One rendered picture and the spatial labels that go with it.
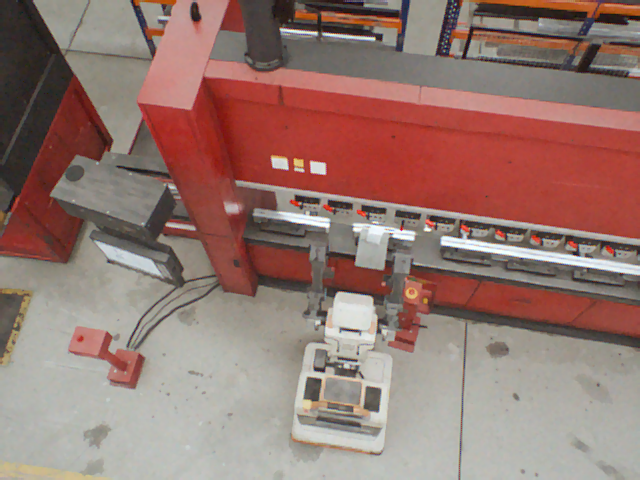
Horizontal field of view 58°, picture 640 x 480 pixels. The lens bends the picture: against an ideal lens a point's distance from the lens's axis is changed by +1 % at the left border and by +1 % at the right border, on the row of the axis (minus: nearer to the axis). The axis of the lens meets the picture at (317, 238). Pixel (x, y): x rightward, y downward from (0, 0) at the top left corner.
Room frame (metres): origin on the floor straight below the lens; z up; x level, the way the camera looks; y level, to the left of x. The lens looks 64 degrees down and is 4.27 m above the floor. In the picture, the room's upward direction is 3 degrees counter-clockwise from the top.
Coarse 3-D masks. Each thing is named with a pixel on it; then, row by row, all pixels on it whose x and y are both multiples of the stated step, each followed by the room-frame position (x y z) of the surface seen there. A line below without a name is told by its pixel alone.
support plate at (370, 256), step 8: (360, 232) 1.64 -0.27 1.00; (368, 232) 1.64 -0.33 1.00; (384, 232) 1.63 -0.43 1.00; (384, 240) 1.58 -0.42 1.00; (360, 248) 1.53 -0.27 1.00; (368, 248) 1.53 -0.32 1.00; (376, 248) 1.53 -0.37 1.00; (384, 248) 1.52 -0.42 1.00; (360, 256) 1.48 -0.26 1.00; (368, 256) 1.47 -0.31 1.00; (376, 256) 1.47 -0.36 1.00; (384, 256) 1.47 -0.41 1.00; (360, 264) 1.42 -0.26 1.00; (368, 264) 1.42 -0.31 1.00; (376, 264) 1.42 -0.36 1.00; (384, 264) 1.41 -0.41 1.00
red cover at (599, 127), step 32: (224, 64) 1.86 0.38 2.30; (224, 96) 1.79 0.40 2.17; (256, 96) 1.75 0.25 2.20; (288, 96) 1.72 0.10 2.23; (320, 96) 1.69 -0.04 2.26; (352, 96) 1.66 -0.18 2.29; (384, 96) 1.64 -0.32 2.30; (416, 96) 1.63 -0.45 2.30; (448, 96) 1.62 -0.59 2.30; (480, 96) 1.61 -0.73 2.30; (480, 128) 1.53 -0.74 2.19; (512, 128) 1.50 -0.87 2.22; (544, 128) 1.47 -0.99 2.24; (576, 128) 1.45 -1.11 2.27; (608, 128) 1.42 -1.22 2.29
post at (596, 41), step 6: (594, 42) 2.17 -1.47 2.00; (600, 42) 2.17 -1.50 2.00; (588, 48) 2.18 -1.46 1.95; (594, 48) 2.16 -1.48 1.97; (600, 48) 2.15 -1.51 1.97; (588, 54) 2.16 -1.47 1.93; (594, 54) 2.15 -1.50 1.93; (582, 60) 2.17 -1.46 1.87; (588, 60) 2.16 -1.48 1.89; (582, 66) 2.16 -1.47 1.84; (588, 66) 2.15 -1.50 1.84; (576, 72) 2.16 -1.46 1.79; (582, 72) 2.15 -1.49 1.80
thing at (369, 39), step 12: (288, 24) 3.73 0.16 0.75; (300, 24) 3.75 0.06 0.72; (312, 24) 3.74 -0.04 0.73; (336, 24) 3.74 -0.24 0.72; (348, 24) 3.72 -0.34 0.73; (360, 24) 3.70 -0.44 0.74; (288, 36) 3.58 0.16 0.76; (300, 36) 3.56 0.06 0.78; (312, 36) 3.55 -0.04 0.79; (324, 36) 3.55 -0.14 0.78; (336, 36) 3.56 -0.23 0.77; (348, 36) 3.57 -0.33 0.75; (360, 36) 3.56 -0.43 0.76; (372, 36) 3.55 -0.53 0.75; (372, 48) 3.44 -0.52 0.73; (384, 48) 3.43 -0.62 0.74
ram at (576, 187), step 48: (240, 144) 1.80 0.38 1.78; (288, 144) 1.74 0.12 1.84; (336, 144) 1.69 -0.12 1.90; (384, 144) 1.64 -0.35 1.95; (432, 144) 1.59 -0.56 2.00; (480, 144) 1.54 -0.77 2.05; (528, 144) 1.49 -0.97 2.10; (576, 144) 1.45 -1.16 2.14; (288, 192) 1.75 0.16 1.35; (336, 192) 1.69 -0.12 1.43; (384, 192) 1.63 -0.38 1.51; (432, 192) 1.57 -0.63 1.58; (480, 192) 1.52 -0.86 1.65; (528, 192) 1.47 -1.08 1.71; (576, 192) 1.42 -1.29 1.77; (624, 192) 1.38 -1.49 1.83
